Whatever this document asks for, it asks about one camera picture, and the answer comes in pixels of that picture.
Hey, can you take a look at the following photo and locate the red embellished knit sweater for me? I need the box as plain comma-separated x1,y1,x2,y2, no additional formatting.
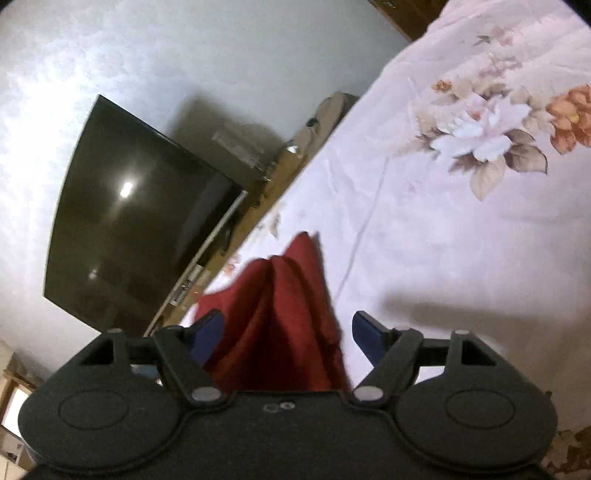
197,232,349,393

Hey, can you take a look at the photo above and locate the silver set-top box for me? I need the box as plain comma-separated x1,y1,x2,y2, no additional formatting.
169,264,204,306

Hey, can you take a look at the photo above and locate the large black television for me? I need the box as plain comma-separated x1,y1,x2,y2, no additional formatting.
44,96,245,336

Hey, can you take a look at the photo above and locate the floral white bed sheet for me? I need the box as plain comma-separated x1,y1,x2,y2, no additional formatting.
194,1,590,479

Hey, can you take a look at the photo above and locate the clear glass vase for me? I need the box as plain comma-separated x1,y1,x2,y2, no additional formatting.
211,122,269,183

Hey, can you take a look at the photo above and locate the wooden TV stand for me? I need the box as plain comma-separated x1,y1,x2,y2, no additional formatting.
144,92,359,336

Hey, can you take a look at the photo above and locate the brown wooden door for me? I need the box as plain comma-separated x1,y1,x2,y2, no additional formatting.
369,0,448,41

